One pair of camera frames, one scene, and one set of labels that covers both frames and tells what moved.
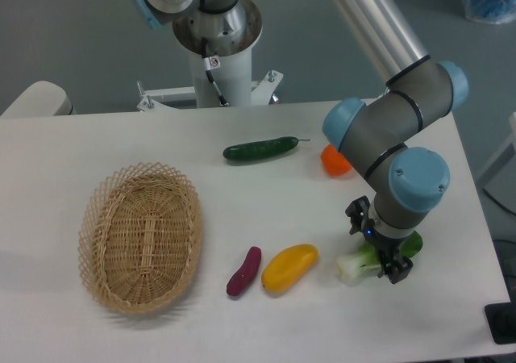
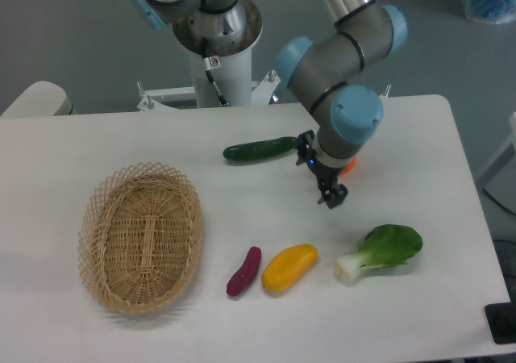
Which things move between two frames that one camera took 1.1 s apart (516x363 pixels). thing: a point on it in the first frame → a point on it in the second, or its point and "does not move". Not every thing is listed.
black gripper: [394, 264] → [332, 193]
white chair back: [41, 98] does not move
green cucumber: [256, 149] does not move
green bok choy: [365, 262] does not move
